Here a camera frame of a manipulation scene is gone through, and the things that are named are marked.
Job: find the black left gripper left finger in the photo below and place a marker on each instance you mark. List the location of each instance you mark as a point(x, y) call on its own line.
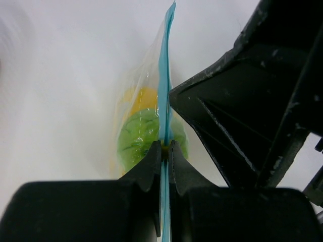
point(126, 209)

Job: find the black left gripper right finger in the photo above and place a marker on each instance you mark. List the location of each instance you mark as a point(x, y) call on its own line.
point(202, 211)

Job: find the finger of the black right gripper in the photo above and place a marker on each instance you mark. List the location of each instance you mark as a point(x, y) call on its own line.
point(254, 107)

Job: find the clear zip top bag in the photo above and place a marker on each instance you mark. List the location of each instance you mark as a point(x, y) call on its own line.
point(154, 72)

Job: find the yellow fake banana bunch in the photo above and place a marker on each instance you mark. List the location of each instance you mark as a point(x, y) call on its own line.
point(129, 101)

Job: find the green fake fruit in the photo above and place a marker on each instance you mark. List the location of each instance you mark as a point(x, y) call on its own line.
point(139, 131)

